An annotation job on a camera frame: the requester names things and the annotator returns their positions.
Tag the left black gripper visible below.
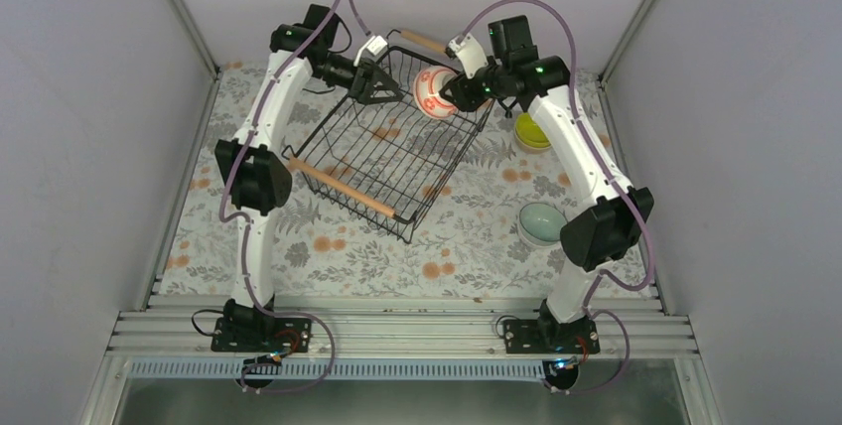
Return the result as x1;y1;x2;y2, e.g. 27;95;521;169
313;53;402;105

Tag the white bowl orange rim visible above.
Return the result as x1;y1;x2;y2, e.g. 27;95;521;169
412;66;457;120

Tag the yellow-green bowl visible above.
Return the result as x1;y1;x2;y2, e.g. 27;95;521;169
514;113;551;146

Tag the black wire dish rack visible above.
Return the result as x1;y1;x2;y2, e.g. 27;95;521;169
283;46;490;243

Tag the pale green bowl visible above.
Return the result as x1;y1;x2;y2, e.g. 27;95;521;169
517;203;568;241

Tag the beige ceramic bowl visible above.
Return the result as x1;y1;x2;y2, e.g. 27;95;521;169
513;133;551;155

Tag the white ceramic bowl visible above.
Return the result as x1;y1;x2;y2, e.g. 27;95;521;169
516;222;560;249

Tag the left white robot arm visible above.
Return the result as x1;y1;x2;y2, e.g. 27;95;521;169
214;4;404;351

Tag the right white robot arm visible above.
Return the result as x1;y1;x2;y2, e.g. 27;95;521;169
440;16;654;353

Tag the floral patterned table mat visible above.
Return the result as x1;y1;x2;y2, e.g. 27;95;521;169
157;61;653;300

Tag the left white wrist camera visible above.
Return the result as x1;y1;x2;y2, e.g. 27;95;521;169
353;35;388;67

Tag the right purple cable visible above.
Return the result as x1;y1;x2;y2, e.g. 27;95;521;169
454;0;659;397

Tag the purple cable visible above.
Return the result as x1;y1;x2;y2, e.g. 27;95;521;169
454;0;659;397
217;0;373;395

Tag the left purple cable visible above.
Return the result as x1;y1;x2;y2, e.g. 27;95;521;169
217;0;373;395

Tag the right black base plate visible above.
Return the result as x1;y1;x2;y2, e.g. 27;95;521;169
501;317;601;354

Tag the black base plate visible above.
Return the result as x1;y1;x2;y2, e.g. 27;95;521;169
210;318;312;354
501;317;601;354

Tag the white slotted cable duct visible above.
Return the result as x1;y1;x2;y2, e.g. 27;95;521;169
126;357;545;381

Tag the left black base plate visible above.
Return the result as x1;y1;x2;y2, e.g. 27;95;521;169
210;318;312;354

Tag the aluminium rail frame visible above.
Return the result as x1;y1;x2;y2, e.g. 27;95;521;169
82;294;720;424

